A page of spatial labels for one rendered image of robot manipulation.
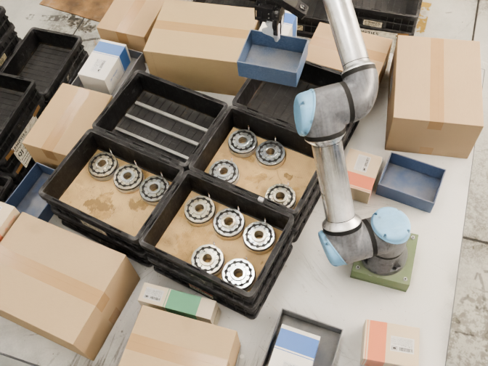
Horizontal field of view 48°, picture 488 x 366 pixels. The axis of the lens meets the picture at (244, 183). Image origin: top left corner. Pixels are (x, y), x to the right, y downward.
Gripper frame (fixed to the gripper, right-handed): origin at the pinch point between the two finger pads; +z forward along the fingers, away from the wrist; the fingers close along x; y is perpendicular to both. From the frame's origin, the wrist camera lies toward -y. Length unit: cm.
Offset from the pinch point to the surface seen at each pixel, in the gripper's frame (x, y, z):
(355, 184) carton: 24, -36, 36
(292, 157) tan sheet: 24.2, -12.7, 30.6
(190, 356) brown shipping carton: 99, -5, 33
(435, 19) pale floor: -156, -52, 101
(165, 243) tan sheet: 68, 17, 34
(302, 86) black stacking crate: -8.4, -7.0, 28.4
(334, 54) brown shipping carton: -24.0, -15.1, 24.2
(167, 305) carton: 86, 9, 36
